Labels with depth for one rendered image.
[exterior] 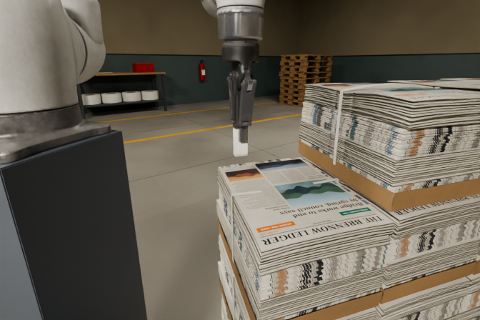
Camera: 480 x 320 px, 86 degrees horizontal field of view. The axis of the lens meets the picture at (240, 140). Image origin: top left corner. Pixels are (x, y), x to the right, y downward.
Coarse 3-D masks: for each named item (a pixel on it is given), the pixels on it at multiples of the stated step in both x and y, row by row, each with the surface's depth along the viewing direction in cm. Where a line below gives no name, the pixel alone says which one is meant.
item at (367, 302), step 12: (228, 252) 71; (468, 264) 64; (432, 276) 61; (444, 276) 62; (456, 276) 64; (240, 288) 61; (396, 288) 58; (408, 288) 59; (420, 288) 61; (360, 300) 55; (372, 300) 56; (384, 300) 58; (228, 312) 79; (252, 312) 52; (312, 312) 52; (324, 312) 53; (336, 312) 54; (348, 312) 55
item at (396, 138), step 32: (384, 96) 52; (416, 96) 49; (448, 96) 49; (352, 128) 61; (384, 128) 52; (416, 128) 48; (448, 128) 51; (352, 160) 62; (384, 160) 52; (416, 160) 51; (448, 160) 54
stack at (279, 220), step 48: (240, 192) 62; (288, 192) 62; (336, 192) 62; (240, 240) 58; (288, 240) 45; (336, 240) 48; (384, 240) 52; (432, 240) 58; (288, 288) 48; (336, 288) 52; (384, 288) 57; (432, 288) 63
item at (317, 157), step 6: (300, 144) 85; (306, 144) 81; (300, 150) 85; (306, 150) 81; (312, 150) 78; (306, 156) 81; (312, 156) 78; (318, 156) 75; (324, 156) 72; (318, 162) 76; (324, 162) 72; (324, 168) 73
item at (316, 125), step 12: (312, 84) 76; (324, 84) 75; (336, 84) 75; (348, 84) 76; (360, 84) 77; (312, 96) 76; (324, 96) 71; (312, 108) 77; (324, 108) 71; (300, 120) 83; (312, 120) 77; (324, 120) 72; (300, 132) 84; (312, 132) 77; (324, 132) 71; (312, 144) 78; (324, 144) 72
